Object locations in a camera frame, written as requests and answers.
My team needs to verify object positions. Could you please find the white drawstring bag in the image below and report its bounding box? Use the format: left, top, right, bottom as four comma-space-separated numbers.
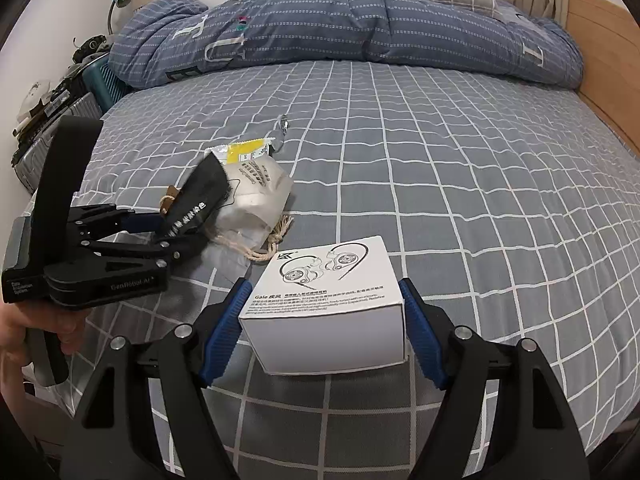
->
204, 212, 294, 262

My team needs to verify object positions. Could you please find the person's left hand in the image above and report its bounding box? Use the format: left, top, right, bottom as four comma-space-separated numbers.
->
0, 304, 88, 411

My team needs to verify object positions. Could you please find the teal suitcase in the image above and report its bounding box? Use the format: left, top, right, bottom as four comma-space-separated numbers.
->
92, 52, 133, 111

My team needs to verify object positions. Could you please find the white plastic bag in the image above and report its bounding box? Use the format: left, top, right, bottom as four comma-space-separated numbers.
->
17, 80, 56, 126

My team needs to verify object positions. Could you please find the wooden bed frame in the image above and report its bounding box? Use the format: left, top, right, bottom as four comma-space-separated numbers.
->
567, 0, 640, 156

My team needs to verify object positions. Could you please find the blue checked quilt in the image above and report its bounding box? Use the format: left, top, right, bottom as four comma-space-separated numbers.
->
109, 0, 586, 92

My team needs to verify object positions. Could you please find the grey ribbed suitcase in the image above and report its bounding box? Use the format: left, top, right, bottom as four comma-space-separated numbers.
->
12, 92, 103, 193

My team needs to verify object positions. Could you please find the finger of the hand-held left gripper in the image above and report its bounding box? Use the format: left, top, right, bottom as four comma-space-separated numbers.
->
67, 204, 168, 241
75, 232, 208, 267

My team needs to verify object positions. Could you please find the black bag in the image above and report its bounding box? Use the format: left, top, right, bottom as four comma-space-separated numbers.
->
72, 35, 113, 66

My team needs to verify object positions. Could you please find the black packet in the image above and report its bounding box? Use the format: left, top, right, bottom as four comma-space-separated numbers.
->
162, 152, 233, 246

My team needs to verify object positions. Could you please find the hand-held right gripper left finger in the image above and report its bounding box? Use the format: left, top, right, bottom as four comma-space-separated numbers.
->
60, 277, 256, 480

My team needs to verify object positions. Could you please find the white drawstring pouch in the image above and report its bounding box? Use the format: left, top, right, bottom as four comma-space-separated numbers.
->
220, 157, 295, 241

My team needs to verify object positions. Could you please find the white earphone box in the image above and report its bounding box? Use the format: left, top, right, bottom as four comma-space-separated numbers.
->
237, 235, 407, 376

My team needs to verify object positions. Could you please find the brown paper tag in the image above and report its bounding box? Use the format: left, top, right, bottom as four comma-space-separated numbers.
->
159, 185, 184, 217

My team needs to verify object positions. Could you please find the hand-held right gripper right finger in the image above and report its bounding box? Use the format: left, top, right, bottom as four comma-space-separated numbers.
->
397, 277, 596, 480

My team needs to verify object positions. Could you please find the yellow and white packet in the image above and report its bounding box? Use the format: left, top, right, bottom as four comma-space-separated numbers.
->
205, 139, 271, 166

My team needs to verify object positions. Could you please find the grey checked bed sheet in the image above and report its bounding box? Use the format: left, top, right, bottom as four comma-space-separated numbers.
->
22, 55, 640, 480

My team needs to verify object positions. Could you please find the small silver wrapper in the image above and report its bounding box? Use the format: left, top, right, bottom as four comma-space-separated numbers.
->
270, 115, 292, 153

